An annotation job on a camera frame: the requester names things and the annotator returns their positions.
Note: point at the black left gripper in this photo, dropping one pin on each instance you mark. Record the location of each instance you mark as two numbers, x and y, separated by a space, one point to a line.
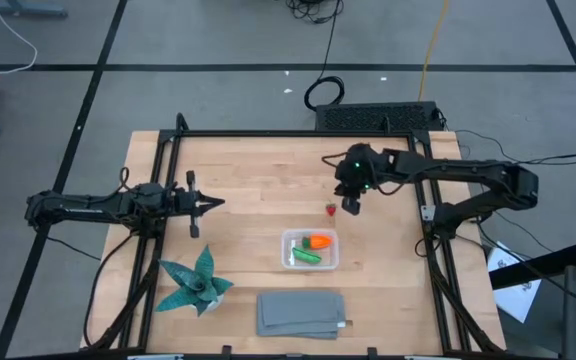
183 204

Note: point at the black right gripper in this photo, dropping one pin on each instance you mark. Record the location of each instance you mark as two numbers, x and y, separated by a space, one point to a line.
360 170

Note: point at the red toy strawberry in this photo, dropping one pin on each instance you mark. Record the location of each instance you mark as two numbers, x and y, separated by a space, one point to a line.
330 209

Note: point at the orange toy carrot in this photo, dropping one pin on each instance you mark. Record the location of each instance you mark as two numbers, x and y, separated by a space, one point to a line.
320 241

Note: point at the green toy pea pod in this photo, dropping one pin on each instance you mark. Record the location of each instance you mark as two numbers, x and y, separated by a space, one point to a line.
307 256

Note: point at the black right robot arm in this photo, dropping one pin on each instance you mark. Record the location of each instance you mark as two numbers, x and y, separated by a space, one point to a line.
468 167

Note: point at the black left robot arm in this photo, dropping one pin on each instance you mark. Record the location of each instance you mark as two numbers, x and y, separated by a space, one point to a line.
78 205

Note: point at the clear plastic tupperware container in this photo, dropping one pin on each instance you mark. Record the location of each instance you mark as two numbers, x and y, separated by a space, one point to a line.
330 260

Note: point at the green artificial potted plant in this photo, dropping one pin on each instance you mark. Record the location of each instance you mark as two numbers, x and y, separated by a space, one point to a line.
195 285

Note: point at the black computer case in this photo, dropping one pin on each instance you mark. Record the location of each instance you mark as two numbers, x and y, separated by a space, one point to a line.
373 117

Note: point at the grey folded cloth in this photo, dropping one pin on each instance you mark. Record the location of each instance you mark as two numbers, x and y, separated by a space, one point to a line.
300 315

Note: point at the white paper sheet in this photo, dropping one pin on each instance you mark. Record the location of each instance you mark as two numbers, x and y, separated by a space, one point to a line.
515 297

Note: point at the black metal bar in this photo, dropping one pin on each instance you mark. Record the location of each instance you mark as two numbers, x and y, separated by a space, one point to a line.
543 265

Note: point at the black aluminium table frame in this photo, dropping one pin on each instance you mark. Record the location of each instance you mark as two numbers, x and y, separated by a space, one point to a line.
288 133

